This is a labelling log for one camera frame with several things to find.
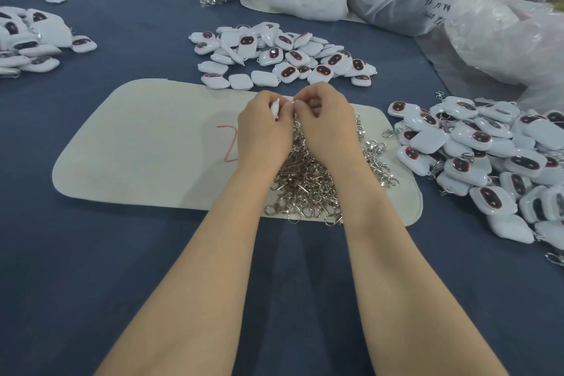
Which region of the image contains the person's left hand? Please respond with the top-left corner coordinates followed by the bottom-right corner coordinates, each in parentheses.
top-left (236, 91), bottom-right (296, 179)

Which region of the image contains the person's right hand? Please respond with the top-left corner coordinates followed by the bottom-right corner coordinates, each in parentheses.
top-left (293, 83), bottom-right (367, 186)

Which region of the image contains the pile of metal clasps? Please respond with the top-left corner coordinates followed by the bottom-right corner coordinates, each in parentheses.
top-left (264, 116), bottom-right (400, 226)

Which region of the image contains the pile of finished fobs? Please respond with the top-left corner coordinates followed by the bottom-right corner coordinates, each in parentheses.
top-left (382, 93), bottom-right (564, 265)

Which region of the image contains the person's left forearm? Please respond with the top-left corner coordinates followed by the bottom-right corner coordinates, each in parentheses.
top-left (95, 170), bottom-right (280, 376)

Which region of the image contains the person's right forearm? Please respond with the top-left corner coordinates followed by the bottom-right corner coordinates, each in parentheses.
top-left (338, 172), bottom-right (509, 376)

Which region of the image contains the thin red thread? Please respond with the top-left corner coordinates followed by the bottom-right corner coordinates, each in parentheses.
top-left (217, 123), bottom-right (240, 163)

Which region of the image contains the cream felt work mat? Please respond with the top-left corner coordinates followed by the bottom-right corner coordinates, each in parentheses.
top-left (52, 79), bottom-right (424, 226)

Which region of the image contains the crumpled clear plastic bag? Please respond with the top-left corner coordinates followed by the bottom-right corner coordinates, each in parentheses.
top-left (445, 0), bottom-right (564, 112)

